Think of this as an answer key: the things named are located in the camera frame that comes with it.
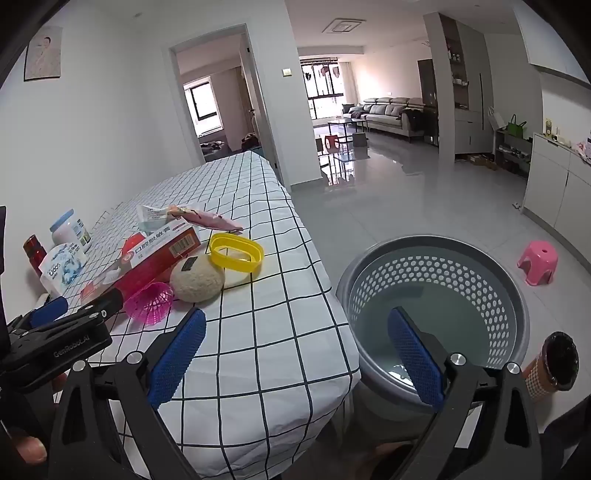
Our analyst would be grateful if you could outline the white low cabinet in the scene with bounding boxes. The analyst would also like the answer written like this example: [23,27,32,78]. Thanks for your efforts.
[522,131,591,252]

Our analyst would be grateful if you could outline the black jacket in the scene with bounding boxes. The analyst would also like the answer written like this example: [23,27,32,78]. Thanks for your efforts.
[404,108,428,139]

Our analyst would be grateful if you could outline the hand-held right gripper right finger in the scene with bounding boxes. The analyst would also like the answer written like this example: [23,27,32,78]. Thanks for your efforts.
[387,307,543,480]

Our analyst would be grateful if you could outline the red toothpaste box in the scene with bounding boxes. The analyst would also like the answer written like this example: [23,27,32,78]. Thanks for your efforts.
[81,223,201,303]

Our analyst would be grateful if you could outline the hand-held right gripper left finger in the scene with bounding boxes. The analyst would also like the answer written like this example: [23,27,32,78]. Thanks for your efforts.
[48,307,208,480]

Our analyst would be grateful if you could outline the grey perforated plastic basket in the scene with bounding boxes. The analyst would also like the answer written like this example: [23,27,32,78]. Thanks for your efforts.
[336,235,532,425]

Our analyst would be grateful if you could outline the tall shelf cabinet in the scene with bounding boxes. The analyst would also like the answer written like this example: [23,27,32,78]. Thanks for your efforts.
[438,14,485,155]

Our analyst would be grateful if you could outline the brown checkered cylinder container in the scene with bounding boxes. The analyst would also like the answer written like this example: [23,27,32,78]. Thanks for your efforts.
[522,331,580,402]

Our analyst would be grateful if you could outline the white blue tissue pack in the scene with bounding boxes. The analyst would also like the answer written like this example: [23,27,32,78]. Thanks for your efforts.
[38,243,88,296]

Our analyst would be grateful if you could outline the white jar blue lid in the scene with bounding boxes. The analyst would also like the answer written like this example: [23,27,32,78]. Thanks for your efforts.
[49,209,92,252]

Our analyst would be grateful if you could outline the square ceiling light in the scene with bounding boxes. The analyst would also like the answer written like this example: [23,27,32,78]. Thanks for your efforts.
[323,17,368,34]

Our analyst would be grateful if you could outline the black white checkered tablecloth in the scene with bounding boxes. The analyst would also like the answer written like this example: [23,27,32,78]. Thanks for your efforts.
[0,150,363,480]

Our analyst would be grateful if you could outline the scattered shoes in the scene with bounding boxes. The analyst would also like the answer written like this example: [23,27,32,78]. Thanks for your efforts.
[457,152,497,169]

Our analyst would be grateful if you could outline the pink snack wrapper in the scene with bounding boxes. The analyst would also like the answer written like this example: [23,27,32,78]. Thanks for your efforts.
[166,204,245,232]

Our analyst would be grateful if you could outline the beige round sponge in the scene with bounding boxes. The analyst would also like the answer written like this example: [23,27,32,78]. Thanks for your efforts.
[170,255,225,303]

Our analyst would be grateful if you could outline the person's left hand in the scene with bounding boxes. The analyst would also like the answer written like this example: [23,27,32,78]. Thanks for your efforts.
[7,436,49,464]

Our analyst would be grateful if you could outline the shoe rack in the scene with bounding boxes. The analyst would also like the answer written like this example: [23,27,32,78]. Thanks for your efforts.
[494,129,534,176]

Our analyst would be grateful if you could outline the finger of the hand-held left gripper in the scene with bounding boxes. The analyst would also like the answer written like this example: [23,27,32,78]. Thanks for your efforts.
[21,295,70,329]
[76,288,125,320]

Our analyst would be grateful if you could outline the white printed wrapper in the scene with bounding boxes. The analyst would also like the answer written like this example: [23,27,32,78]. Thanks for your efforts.
[135,203,178,232]

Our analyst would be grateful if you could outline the dark coffee table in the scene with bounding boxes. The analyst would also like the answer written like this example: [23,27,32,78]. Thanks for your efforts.
[328,117,365,137]

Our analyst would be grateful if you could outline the red ribbed bottle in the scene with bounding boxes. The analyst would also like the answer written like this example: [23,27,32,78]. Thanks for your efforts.
[23,234,48,273]

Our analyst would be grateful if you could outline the yellow oval plastic ring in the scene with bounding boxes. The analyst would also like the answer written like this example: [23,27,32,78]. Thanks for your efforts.
[206,233,265,273]

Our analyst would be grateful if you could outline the grey sofa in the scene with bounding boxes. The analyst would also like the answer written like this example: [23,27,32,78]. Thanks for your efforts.
[348,97,428,139]

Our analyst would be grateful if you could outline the pink plastic stool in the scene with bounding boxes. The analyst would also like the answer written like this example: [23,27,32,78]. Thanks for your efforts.
[517,240,557,286]

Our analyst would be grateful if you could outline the wall poster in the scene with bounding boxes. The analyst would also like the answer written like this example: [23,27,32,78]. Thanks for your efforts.
[24,24,63,81]

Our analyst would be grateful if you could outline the white upper wall cabinet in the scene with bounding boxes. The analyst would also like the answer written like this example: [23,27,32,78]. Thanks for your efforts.
[512,4,591,88]

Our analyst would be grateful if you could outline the pink plastic mesh strainer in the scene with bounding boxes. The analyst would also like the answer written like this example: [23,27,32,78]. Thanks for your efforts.
[124,282,175,328]

